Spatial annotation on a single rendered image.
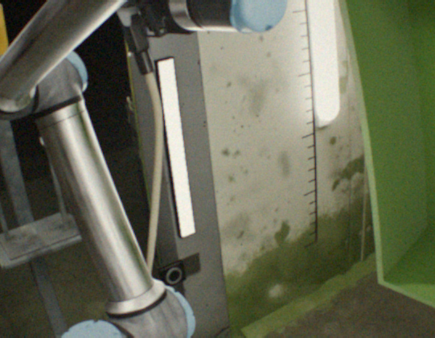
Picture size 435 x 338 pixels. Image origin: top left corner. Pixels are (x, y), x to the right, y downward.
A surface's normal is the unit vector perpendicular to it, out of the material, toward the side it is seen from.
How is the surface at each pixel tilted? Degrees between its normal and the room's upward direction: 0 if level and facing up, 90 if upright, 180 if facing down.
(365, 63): 90
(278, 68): 90
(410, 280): 12
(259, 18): 91
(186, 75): 90
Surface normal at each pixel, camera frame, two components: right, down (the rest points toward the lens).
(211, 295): 0.56, 0.29
